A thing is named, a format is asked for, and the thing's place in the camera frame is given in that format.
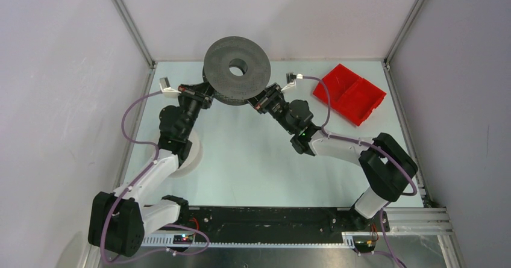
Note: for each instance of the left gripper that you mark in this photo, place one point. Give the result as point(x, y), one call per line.
point(202, 93)

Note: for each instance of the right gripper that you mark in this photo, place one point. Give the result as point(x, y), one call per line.
point(262, 101)

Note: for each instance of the dark grey spool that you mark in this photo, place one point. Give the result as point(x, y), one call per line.
point(237, 68)

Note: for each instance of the white translucent spool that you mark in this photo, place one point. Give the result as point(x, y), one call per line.
point(193, 159)

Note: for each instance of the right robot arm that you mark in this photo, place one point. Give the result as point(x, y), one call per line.
point(388, 168)

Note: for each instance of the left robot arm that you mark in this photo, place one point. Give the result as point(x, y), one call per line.
point(120, 220)

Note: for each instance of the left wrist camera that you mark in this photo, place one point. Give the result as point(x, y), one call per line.
point(166, 89)

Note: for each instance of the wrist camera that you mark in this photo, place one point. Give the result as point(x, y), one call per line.
point(291, 81)
point(166, 89)

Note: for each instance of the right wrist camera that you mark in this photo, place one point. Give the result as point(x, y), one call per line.
point(291, 81)

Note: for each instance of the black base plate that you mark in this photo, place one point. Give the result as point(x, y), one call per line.
point(276, 226)

